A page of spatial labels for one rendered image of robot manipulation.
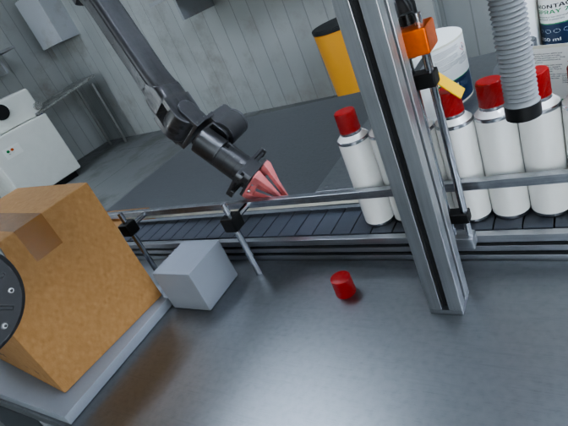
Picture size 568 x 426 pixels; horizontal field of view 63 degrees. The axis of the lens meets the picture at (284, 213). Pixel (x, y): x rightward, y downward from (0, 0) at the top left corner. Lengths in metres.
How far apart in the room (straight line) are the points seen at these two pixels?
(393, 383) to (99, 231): 0.56
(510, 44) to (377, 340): 0.40
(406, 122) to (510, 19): 0.13
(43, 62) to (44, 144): 1.60
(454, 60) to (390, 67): 0.66
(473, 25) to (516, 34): 3.62
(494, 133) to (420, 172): 0.16
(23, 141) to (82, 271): 5.43
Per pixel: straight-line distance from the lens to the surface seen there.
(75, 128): 7.56
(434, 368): 0.63
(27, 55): 7.50
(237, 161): 0.88
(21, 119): 6.42
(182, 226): 1.13
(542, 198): 0.72
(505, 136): 0.68
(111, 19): 1.01
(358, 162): 0.74
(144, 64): 0.95
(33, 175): 6.27
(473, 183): 0.69
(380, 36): 0.49
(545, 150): 0.68
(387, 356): 0.66
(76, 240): 0.87
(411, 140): 0.53
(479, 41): 4.18
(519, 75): 0.54
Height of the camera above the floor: 1.31
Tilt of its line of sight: 27 degrees down
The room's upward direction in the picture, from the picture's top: 25 degrees counter-clockwise
